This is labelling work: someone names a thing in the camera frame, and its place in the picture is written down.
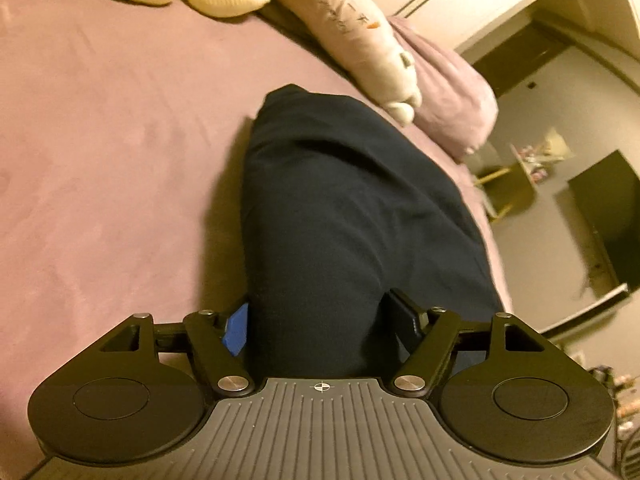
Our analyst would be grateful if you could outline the wrapped flower bouquet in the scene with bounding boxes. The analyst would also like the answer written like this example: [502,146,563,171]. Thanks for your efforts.
[515,127,576,183]

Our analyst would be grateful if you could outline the black cabinet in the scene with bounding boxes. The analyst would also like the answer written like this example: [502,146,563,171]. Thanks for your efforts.
[567,150,640,296]

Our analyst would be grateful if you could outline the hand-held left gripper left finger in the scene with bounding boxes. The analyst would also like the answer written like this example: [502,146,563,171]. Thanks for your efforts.
[100,303,256,397]

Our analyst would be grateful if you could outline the long white printed plush pillow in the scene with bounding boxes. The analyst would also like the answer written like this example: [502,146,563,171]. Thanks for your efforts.
[270,0,423,126]

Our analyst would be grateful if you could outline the yellow wooden stool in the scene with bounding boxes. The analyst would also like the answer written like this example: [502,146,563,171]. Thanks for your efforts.
[475,145,538,221]

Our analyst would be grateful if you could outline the purple bed sheet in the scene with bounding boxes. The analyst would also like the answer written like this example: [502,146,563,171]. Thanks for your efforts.
[0,0,511,466]

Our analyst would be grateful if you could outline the purple pillow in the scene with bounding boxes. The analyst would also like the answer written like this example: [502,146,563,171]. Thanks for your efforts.
[387,16,499,158]

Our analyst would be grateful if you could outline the dark navy garment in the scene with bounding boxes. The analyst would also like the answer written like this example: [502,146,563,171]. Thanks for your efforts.
[240,85,506,378]

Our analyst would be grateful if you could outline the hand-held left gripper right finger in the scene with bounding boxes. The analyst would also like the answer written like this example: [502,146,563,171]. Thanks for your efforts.
[380,287,548,397]

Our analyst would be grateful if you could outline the white wardrobe black handles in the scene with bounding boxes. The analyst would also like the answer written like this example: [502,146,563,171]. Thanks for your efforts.
[340,0,636,53]

